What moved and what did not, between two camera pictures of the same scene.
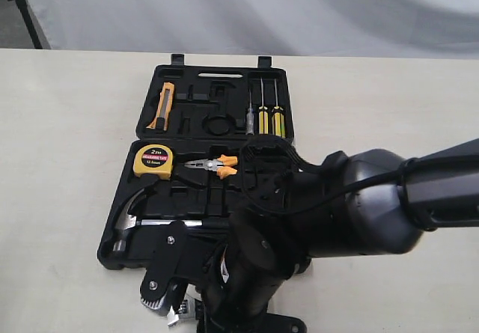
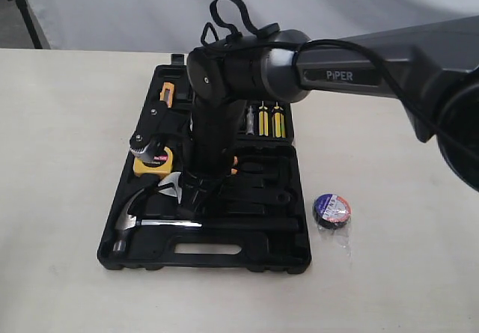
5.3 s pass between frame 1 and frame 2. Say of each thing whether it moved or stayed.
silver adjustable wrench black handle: moved
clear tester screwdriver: stayed
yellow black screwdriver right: stayed
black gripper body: moved
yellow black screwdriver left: stayed
